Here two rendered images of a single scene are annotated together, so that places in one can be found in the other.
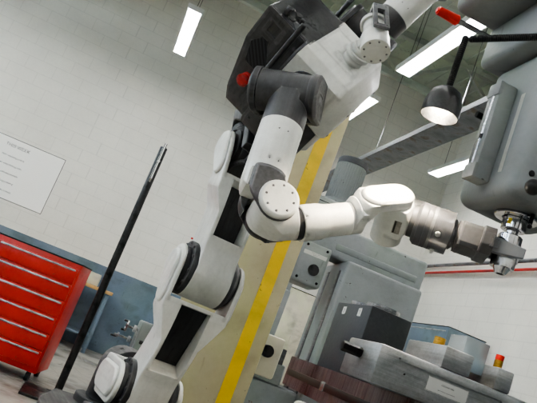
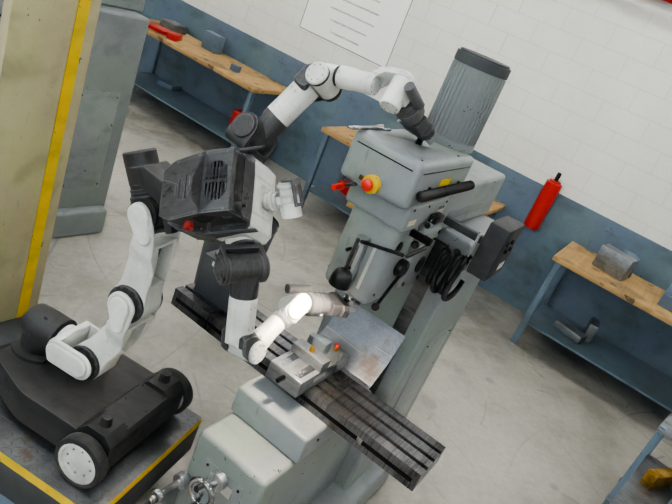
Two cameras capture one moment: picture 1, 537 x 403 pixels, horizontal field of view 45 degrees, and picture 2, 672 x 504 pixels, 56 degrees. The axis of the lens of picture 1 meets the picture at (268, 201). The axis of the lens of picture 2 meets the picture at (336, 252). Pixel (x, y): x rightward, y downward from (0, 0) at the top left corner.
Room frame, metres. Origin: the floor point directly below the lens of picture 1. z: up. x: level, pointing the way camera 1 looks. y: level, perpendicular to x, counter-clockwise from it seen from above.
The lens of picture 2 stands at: (0.09, 1.32, 2.31)
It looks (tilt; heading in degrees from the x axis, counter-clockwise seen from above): 23 degrees down; 306
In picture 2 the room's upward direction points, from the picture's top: 23 degrees clockwise
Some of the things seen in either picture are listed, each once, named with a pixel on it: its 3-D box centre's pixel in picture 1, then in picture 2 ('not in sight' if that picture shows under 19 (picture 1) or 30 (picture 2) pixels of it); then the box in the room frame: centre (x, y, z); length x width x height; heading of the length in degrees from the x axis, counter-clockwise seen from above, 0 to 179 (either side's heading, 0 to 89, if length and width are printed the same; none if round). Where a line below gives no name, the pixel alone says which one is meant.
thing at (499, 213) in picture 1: (516, 217); not in sight; (1.23, -0.47, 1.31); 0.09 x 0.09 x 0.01
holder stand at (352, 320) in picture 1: (363, 342); (227, 280); (1.75, -0.37, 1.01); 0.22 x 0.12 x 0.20; 13
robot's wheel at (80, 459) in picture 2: not in sight; (81, 460); (1.49, 0.28, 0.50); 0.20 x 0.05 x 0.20; 22
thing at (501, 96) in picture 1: (489, 133); (353, 262); (1.20, -0.36, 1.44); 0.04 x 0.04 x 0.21; 11
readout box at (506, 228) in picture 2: not in sight; (497, 248); (0.96, -0.83, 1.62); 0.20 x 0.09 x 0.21; 101
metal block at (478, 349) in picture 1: (466, 354); (321, 345); (1.25, -0.46, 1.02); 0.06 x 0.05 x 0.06; 11
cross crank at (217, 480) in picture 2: not in sight; (208, 488); (1.13, 0.02, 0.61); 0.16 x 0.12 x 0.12; 101
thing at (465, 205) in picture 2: not in sight; (445, 191); (1.32, -0.96, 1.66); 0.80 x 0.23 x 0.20; 101
